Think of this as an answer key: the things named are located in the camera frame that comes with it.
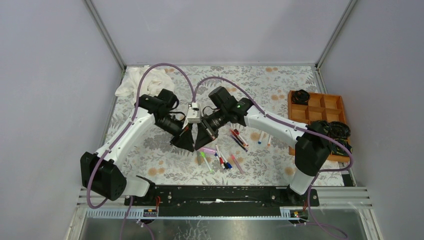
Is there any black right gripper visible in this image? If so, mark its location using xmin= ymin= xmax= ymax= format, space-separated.
xmin=195 ymin=107 xmax=229 ymax=150

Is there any black coiled cable middle left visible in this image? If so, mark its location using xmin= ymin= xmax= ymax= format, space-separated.
xmin=314 ymin=119 xmax=331 ymax=132

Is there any dark blue pen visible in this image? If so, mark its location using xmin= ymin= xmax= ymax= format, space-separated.
xmin=230 ymin=135 xmax=248 ymax=152

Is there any black coiled cable top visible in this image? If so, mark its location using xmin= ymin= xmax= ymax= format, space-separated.
xmin=291 ymin=89 xmax=312 ymax=106

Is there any black coiled cable middle right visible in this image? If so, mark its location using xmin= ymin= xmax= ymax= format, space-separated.
xmin=328 ymin=121 xmax=352 ymax=139

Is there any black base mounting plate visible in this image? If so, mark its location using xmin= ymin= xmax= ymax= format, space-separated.
xmin=124 ymin=185 xmax=320 ymax=217

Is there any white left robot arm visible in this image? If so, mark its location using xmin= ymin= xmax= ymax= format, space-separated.
xmin=80 ymin=89 xmax=195 ymax=206

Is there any wooden compartment tray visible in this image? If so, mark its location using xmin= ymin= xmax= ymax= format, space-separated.
xmin=287 ymin=90 xmax=353 ymax=152

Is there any orange thin pen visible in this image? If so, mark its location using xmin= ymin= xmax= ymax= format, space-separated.
xmin=229 ymin=128 xmax=247 ymax=147

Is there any pink thin pen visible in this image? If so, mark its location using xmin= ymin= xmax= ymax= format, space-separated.
xmin=230 ymin=154 xmax=245 ymax=175

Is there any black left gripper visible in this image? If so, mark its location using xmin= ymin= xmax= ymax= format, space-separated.
xmin=154 ymin=113 xmax=195 ymax=153

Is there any pink highlighter pen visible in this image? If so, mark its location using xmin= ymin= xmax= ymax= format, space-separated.
xmin=199 ymin=147 xmax=216 ymax=155

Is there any orange capped marker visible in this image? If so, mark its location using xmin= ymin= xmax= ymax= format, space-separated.
xmin=257 ymin=131 xmax=266 ymax=144

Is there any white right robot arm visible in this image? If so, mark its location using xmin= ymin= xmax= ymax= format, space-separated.
xmin=194 ymin=86 xmax=331 ymax=206

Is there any blue capped marker lower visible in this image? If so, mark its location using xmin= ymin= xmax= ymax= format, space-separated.
xmin=214 ymin=151 xmax=232 ymax=169

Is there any white crumpled cloth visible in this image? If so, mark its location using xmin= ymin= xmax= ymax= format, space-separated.
xmin=115 ymin=65 xmax=175 ymax=104

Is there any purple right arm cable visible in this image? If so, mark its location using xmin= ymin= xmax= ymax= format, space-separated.
xmin=193 ymin=76 xmax=355 ymax=239

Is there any green capped marker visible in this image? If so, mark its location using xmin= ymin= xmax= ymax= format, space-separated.
xmin=200 ymin=151 xmax=214 ymax=173

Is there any black coiled cable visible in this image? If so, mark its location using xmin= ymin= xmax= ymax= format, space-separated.
xmin=328 ymin=121 xmax=352 ymax=139
xmin=291 ymin=89 xmax=312 ymax=106
xmin=314 ymin=119 xmax=331 ymax=132
xmin=331 ymin=138 xmax=353 ymax=157

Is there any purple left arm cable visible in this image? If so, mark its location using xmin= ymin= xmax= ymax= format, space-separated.
xmin=86 ymin=62 xmax=196 ymax=240

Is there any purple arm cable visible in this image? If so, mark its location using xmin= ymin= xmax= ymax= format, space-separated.
xmin=86 ymin=62 xmax=196 ymax=240
xmin=193 ymin=76 xmax=355 ymax=239

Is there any floral table mat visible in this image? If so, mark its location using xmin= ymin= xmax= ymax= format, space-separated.
xmin=122 ymin=66 xmax=317 ymax=186

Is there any red capped marker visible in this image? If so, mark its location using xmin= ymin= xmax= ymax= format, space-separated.
xmin=215 ymin=144 xmax=226 ymax=170

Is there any grey pen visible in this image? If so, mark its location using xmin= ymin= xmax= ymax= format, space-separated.
xmin=196 ymin=151 xmax=202 ymax=166

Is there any black coiled cable bottom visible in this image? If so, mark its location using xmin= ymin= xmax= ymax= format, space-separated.
xmin=331 ymin=138 xmax=353 ymax=157

